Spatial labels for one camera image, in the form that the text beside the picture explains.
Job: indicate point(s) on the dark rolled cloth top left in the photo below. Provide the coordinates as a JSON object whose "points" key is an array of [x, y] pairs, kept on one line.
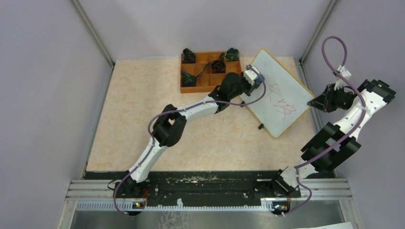
{"points": [[188, 56]]}

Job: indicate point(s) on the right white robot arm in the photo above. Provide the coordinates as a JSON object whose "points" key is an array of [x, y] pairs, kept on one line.
{"points": [[336, 142]]}

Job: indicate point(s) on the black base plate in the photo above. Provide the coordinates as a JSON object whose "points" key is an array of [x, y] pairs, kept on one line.
{"points": [[205, 189]]}

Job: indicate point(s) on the right aluminium corner post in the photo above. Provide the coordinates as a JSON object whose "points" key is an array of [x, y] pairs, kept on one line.
{"points": [[331, 7]]}

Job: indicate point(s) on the aluminium front rail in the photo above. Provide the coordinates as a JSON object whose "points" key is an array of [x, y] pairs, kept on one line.
{"points": [[95, 195]]}

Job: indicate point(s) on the blue whiteboard eraser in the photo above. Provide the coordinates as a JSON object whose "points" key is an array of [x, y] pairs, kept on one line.
{"points": [[258, 82]]}

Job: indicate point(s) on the aluminium corner post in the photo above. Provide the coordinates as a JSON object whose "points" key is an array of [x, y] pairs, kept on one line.
{"points": [[331, 7], [92, 31]]}

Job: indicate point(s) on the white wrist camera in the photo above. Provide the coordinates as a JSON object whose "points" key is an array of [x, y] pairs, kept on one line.
{"points": [[251, 73], [340, 83]]}

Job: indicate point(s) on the dark rolled cloth top right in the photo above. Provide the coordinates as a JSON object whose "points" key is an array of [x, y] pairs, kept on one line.
{"points": [[231, 55]]}

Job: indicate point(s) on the orange compartment tray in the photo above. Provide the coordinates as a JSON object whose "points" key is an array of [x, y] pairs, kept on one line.
{"points": [[206, 80]]}

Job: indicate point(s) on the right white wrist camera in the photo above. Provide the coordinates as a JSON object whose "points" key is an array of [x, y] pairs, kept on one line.
{"points": [[340, 83]]}

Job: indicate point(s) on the dark rolled cloth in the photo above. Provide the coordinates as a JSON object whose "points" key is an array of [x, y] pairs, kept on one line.
{"points": [[218, 66], [188, 56], [231, 55], [187, 79]]}

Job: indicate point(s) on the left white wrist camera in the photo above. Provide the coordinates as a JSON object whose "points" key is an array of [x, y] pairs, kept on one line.
{"points": [[251, 73]]}

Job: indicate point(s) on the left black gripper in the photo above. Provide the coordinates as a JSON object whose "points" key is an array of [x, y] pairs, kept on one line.
{"points": [[250, 87]]}

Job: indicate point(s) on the left aluminium corner post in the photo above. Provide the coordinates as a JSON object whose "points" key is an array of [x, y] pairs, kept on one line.
{"points": [[92, 31]]}

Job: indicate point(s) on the dark rolled cloth centre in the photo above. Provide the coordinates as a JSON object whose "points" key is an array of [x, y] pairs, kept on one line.
{"points": [[218, 66]]}

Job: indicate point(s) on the yellow framed whiteboard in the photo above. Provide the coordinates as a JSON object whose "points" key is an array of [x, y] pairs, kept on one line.
{"points": [[284, 98]]}

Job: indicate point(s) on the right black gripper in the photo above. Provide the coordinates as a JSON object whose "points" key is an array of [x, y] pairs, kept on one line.
{"points": [[324, 100]]}

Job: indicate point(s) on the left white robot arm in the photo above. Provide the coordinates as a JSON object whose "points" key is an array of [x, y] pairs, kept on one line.
{"points": [[166, 128]]}

